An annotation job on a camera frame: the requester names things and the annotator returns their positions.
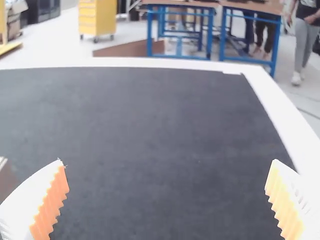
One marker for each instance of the brown board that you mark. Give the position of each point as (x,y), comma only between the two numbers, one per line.
(120,50)

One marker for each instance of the yellow wheeled cart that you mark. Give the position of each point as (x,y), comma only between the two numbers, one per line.
(97,17)

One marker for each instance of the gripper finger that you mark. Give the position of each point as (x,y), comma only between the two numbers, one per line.
(295,205)
(32,205)

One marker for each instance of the person's legs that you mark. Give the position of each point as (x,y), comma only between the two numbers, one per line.
(260,35)

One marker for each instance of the person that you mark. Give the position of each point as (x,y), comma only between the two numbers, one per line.
(305,37)

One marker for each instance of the black mat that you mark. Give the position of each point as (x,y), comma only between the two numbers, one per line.
(150,125)

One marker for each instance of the blue workbench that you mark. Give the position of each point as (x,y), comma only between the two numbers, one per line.
(155,25)
(250,6)

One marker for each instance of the yellow wooden frame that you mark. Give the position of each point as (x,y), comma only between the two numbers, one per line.
(7,47)

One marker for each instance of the black cabinet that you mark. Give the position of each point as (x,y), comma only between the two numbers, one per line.
(40,10)

